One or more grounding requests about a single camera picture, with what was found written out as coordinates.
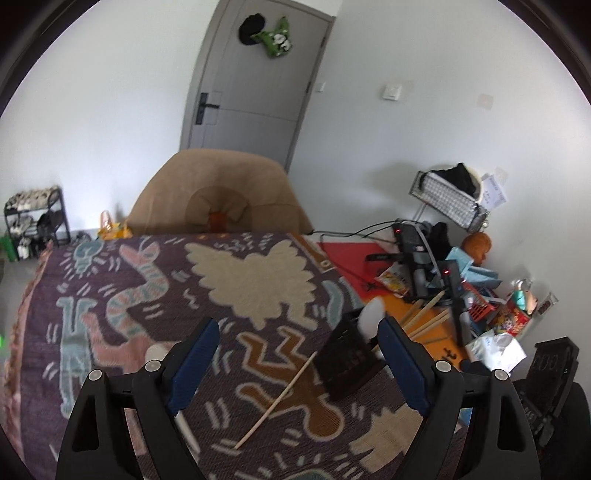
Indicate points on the white paper sheet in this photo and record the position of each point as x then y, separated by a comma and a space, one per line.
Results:
494, 196

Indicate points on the red plastic basket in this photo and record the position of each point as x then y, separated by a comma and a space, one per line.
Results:
480, 310

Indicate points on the orange plush toy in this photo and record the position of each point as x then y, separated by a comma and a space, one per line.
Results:
478, 244

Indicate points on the blue cloth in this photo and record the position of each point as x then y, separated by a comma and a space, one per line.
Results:
461, 258

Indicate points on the dark green bag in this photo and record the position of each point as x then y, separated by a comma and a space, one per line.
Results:
5, 247

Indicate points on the black cloth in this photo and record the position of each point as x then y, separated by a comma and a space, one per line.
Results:
459, 177

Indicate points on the white wall switch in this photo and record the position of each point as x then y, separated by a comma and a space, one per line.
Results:
391, 91

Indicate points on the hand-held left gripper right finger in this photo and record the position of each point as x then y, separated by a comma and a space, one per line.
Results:
404, 364

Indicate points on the green plush toy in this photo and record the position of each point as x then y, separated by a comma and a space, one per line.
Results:
276, 41

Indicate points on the black adapter with red light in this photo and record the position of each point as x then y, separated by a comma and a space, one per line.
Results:
448, 277

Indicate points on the yellow snack packet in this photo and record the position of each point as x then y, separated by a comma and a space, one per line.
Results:
392, 280

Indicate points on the brown cushioned chair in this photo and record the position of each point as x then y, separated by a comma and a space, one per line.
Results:
221, 175

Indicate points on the black utensil basket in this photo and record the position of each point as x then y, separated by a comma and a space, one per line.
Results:
346, 364

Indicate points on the yellow bag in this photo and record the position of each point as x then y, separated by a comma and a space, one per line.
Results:
113, 230

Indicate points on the white plastic bag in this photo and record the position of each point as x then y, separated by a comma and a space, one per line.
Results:
494, 348

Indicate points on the black camera device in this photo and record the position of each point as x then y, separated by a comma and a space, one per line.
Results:
411, 244

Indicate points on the grey door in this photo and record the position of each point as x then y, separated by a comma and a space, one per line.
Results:
258, 83

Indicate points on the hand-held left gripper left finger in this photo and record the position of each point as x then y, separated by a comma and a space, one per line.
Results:
194, 364

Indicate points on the white plastic spoon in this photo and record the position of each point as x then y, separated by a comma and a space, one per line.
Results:
371, 318

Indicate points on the black hat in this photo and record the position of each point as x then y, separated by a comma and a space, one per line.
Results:
251, 28

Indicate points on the pile of shoes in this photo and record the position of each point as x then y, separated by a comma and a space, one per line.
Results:
27, 198

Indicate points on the red mat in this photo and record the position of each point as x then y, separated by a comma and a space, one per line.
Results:
351, 261

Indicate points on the printed fringed blanket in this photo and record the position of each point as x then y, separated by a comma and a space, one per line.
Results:
258, 277

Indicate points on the black shoe rack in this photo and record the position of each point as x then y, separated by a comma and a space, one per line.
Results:
64, 217

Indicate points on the beige wall plate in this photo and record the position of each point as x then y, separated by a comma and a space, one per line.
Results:
485, 100

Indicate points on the colourful snack bag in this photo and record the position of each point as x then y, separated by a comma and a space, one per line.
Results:
510, 321

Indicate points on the small toy figure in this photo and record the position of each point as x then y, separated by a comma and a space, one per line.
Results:
524, 295

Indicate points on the wooden chopstick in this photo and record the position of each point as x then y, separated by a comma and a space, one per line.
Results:
427, 304
277, 400
431, 323

